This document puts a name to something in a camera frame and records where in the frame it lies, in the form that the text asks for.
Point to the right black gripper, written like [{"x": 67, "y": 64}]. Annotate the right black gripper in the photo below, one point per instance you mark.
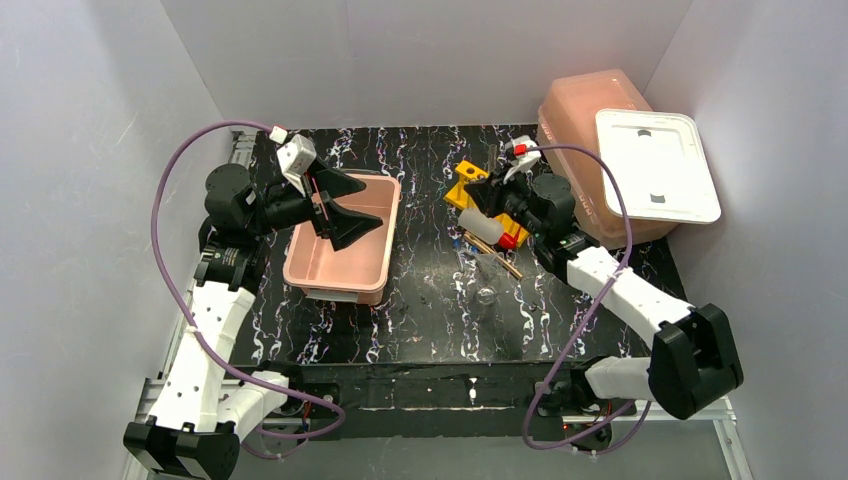
[{"x": 495, "y": 201}]

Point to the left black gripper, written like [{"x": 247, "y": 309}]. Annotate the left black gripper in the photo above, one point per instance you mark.
[{"x": 318, "y": 205}]

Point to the white plastic bottle red cap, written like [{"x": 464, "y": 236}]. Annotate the white plastic bottle red cap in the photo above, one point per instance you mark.
[{"x": 500, "y": 230}]

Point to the clear glass test tube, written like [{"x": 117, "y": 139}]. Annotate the clear glass test tube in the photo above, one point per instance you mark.
[{"x": 492, "y": 158}]

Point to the blue capped small vials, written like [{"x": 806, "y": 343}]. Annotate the blue capped small vials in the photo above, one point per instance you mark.
[{"x": 465, "y": 244}]

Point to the clear plastic funnel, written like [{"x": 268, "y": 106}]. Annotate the clear plastic funnel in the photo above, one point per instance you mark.
[{"x": 476, "y": 268}]

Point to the pink plastic bin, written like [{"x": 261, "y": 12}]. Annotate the pink plastic bin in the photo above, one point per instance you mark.
[{"x": 357, "y": 274}]

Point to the clear glass beaker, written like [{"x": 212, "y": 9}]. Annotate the clear glass beaker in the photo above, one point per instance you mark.
[{"x": 486, "y": 293}]

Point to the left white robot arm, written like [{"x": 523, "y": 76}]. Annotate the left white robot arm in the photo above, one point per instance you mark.
[{"x": 207, "y": 407}]

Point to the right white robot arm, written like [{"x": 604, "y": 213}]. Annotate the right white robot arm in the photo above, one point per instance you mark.
[{"x": 693, "y": 358}]

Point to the wooden test tube clamp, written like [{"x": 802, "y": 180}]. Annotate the wooden test tube clamp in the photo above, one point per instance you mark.
[{"x": 488, "y": 250}]

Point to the large pink storage box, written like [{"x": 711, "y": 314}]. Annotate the large pink storage box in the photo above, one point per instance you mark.
[{"x": 567, "y": 116}]

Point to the white box lid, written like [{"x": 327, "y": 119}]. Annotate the white box lid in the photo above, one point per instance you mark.
[{"x": 658, "y": 167}]

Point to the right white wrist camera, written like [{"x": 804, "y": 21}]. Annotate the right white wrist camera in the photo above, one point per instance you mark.
[{"x": 525, "y": 155}]

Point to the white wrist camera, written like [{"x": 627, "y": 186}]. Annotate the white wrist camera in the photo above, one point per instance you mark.
[
  {"x": 294, "y": 159},
  {"x": 525, "y": 155}
]

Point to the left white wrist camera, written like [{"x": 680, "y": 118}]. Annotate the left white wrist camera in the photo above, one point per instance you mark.
[{"x": 294, "y": 159}]

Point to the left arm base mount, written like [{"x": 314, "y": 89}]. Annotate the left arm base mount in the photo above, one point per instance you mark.
[{"x": 304, "y": 435}]

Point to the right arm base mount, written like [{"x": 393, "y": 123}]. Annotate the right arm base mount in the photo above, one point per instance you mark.
[{"x": 577, "y": 411}]

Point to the aluminium frame rail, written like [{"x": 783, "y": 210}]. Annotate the aluminium frame rail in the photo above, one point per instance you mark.
[{"x": 410, "y": 401}]

